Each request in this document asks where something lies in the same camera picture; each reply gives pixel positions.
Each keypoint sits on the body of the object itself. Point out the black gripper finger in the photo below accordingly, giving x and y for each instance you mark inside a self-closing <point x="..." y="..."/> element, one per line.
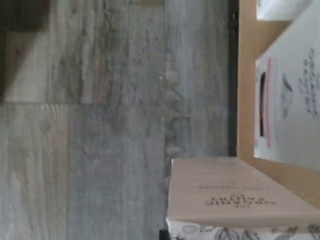
<point x="164" y="235"/>

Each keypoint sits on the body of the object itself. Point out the white pasta box green strip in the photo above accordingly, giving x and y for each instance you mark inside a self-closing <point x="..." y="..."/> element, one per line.
<point x="237" y="195"/>

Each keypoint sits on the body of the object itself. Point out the wooden shelf board with boxes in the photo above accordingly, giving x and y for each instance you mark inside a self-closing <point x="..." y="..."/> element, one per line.
<point x="246" y="75"/>

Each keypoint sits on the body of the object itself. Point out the white pasta box pink strip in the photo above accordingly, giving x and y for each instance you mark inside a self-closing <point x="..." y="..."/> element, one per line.
<point x="295" y="100"/>

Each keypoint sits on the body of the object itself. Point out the white pasta box orange strip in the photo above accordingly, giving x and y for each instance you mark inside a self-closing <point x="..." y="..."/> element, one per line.
<point x="275" y="10"/>

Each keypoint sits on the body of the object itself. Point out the black metal shelf frame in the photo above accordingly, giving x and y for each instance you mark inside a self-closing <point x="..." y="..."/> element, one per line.
<point x="233" y="75"/>

